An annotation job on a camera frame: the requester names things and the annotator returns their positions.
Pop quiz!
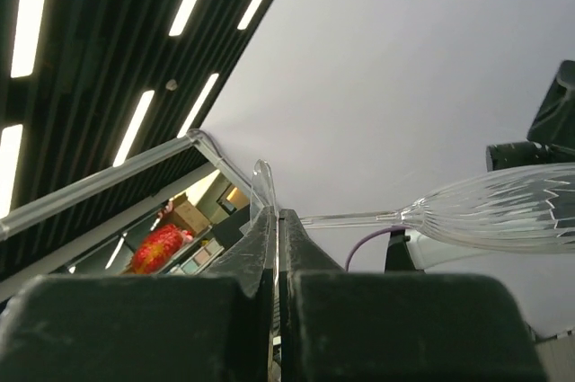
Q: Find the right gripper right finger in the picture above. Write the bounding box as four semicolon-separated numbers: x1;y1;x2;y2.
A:
279;209;546;381

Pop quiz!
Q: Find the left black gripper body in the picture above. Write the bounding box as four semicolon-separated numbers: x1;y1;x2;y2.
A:
486;141;574;171

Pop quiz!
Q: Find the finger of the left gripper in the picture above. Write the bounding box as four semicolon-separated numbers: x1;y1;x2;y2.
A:
526;60;574;148

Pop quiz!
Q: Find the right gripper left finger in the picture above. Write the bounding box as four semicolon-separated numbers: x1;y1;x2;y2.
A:
1;208;277;381

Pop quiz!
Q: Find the clear flute glass back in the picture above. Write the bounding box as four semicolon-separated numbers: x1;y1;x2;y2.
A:
247;157;575;382

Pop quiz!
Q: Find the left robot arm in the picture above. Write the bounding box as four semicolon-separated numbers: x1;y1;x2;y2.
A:
404;60;574;270

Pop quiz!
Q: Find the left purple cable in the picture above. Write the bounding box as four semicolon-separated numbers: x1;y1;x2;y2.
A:
344;225;403;271

